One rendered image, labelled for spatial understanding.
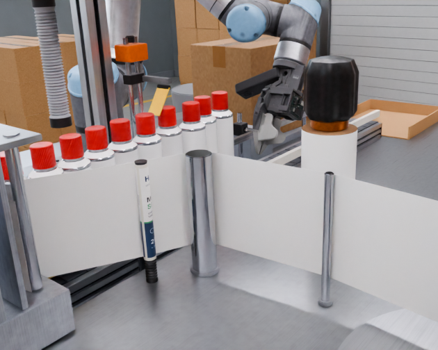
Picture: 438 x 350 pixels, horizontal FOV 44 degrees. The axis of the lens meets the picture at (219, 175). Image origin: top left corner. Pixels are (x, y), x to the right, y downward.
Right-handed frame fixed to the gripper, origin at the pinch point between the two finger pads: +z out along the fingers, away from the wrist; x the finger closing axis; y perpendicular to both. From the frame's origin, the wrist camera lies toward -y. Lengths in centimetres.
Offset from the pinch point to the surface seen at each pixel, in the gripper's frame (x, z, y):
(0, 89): 120, -27, -331
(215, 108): -18.0, -3.4, 0.1
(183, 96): 148, -48, -167
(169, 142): -29.8, 6.8, 1.6
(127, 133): -39.8, 8.0, 1.5
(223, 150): -13.8, 3.9, 1.6
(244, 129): 3.2, -4.4, -7.2
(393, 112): 80, -35, -3
